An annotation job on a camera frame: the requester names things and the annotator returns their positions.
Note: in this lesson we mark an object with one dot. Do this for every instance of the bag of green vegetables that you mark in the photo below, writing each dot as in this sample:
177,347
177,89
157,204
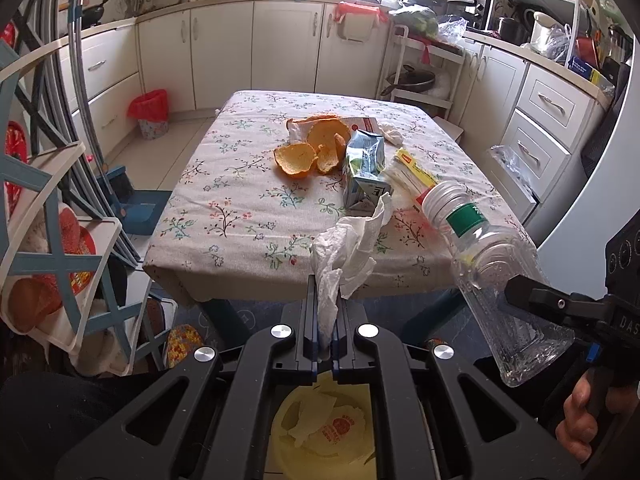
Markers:
415,20

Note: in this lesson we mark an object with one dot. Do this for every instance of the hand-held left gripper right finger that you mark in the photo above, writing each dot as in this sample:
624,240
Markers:
336,367

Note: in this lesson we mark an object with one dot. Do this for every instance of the blue milk carton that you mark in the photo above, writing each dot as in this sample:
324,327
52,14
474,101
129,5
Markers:
362,180

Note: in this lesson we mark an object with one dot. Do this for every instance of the black pot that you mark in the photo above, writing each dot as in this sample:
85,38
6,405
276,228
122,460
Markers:
510,30

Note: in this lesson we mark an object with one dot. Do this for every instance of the white and blue folding chair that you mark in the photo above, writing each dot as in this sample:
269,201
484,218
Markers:
50,240

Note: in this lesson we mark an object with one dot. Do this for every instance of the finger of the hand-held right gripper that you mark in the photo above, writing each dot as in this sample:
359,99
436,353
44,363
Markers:
550,305

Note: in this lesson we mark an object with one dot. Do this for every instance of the white hanging bin red bag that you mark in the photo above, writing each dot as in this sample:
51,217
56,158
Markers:
357,27

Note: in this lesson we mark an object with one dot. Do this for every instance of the crinkled clear plastic bag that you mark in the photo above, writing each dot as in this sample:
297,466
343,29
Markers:
452,27

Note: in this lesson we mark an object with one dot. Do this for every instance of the white stool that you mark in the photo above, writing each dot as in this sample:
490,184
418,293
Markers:
450,129

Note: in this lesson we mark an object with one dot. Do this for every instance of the table with floral tablecloth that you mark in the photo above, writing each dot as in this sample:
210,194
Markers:
240,200

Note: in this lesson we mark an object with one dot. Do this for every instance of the crumpled white tissue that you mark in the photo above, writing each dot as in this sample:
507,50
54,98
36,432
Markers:
392,132

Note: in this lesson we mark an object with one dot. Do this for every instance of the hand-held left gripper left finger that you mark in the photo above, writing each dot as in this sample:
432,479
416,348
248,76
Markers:
314,340

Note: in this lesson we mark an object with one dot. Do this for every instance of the red pot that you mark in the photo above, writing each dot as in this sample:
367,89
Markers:
586,49

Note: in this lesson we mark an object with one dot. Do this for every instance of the white paper tissue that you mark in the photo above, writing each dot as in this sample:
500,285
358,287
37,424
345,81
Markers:
345,250

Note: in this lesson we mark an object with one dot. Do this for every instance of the black microwave oven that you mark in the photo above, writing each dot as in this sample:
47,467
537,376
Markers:
465,7

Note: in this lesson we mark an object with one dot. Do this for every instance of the clear packet with yellow strip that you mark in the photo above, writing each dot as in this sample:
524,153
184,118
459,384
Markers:
415,175

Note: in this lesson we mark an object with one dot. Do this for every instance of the white shelf rack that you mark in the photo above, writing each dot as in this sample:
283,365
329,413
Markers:
574,30

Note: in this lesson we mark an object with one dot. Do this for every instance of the blue box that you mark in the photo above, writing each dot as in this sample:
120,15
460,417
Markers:
580,66

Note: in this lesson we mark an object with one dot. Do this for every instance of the black frying pan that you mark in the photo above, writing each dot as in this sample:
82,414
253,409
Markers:
92,14

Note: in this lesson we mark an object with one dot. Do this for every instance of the grey metal tube frame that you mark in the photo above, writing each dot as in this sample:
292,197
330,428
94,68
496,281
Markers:
82,125

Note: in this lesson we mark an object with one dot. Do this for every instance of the white rolling cart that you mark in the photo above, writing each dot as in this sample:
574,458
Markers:
400,50

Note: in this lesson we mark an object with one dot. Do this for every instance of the white kitchen cabinets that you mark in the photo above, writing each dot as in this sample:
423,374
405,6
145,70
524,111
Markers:
280,45

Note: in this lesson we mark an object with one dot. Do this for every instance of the person's right hand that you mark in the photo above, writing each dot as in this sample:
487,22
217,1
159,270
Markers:
575,425

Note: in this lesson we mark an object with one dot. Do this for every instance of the small orange peel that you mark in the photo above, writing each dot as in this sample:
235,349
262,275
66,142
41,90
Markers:
327,160

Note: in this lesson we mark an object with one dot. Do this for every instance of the floor bin with red bag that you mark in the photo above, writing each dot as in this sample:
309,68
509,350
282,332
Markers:
150,107

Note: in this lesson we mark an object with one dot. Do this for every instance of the white jug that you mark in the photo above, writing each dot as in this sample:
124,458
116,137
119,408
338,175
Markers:
542,27

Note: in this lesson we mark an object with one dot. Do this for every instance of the red printed bag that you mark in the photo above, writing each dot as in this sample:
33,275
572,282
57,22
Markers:
75,240

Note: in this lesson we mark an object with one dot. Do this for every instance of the white drawer cabinet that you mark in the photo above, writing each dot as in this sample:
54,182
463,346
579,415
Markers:
545,105

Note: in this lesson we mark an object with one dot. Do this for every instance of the clear plastic bottle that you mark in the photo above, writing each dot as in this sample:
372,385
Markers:
490,260

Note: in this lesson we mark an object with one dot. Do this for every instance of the blue dustpan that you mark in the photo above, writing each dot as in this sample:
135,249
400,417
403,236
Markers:
145,210

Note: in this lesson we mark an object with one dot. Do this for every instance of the large orange peel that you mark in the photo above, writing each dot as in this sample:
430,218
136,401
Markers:
322,132

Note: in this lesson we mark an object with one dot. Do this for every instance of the black wok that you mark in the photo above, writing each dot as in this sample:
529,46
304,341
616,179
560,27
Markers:
415,80

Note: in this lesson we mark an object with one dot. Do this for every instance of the yellow waste bin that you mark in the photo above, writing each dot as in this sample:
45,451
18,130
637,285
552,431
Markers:
300,460

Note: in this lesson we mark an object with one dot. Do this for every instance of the red and white paper bag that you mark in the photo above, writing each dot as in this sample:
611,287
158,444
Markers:
367,124

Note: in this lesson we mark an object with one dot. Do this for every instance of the floral patterned cloth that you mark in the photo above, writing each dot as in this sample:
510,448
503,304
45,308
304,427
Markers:
185,345

